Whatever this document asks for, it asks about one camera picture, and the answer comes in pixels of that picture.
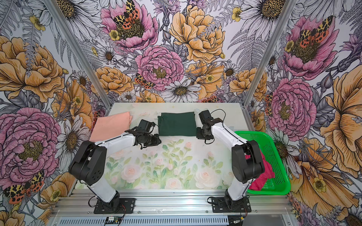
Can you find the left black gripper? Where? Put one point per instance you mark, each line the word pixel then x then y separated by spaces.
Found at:
pixel 155 141

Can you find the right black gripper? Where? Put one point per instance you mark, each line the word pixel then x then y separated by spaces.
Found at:
pixel 199 136

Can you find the dark green t-shirt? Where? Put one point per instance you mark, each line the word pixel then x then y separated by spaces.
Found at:
pixel 173 124

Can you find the green plastic laundry basket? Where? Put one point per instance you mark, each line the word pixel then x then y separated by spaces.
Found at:
pixel 280 184

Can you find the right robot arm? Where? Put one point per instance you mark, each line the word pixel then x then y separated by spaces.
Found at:
pixel 247 163

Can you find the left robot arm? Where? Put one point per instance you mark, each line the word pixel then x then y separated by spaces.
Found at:
pixel 89 164

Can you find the folded peach t-shirt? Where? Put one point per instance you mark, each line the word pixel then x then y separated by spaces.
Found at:
pixel 110 126

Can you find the magenta t-shirt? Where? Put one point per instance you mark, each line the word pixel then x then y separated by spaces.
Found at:
pixel 259 183

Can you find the small green circuit board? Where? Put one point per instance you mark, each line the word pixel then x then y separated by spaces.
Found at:
pixel 113 220

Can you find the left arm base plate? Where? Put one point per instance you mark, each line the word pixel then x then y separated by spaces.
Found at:
pixel 118 206

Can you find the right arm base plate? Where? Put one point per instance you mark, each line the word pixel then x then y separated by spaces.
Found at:
pixel 226 205

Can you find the aluminium mounting rail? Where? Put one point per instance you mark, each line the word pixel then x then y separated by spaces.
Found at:
pixel 174 208

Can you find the left aluminium frame post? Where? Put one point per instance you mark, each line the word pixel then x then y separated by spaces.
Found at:
pixel 58 17

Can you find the aluminium frame post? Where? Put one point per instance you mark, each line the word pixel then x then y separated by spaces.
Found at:
pixel 58 17
pixel 275 36

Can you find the right aluminium frame post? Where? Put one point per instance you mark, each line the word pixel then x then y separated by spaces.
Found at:
pixel 275 36

